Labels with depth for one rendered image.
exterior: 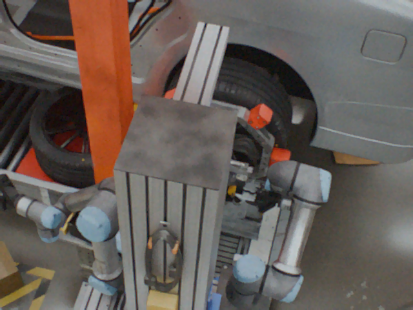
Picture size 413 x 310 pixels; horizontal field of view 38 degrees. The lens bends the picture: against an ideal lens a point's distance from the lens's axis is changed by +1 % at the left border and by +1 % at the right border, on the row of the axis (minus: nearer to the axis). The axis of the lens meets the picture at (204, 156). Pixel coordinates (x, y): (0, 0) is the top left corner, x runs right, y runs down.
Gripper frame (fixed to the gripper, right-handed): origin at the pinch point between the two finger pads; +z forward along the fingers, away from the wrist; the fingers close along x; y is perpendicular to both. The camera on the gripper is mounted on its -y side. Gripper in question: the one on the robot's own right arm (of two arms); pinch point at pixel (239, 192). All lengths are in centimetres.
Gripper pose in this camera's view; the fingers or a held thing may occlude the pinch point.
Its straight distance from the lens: 282.4
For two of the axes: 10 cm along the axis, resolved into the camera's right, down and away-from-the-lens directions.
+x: -2.6, 7.4, -6.1
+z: -9.6, -2.4, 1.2
